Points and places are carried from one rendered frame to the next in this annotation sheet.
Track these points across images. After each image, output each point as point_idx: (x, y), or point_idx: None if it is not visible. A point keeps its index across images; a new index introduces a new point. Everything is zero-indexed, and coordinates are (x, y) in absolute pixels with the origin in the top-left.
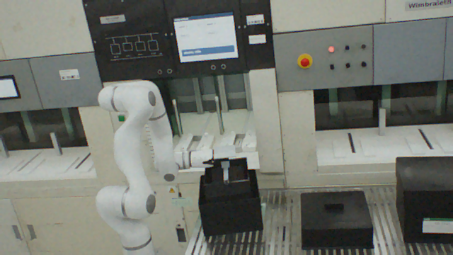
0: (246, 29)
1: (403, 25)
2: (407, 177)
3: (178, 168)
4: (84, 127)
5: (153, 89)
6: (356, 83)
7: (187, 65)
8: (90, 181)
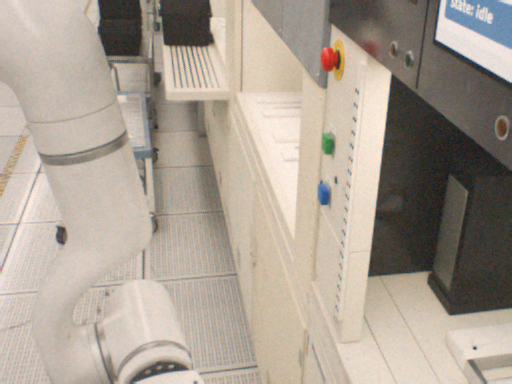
0: None
1: None
2: None
3: (90, 374)
4: (300, 121)
5: (10, 31)
6: None
7: (446, 65)
8: (290, 242)
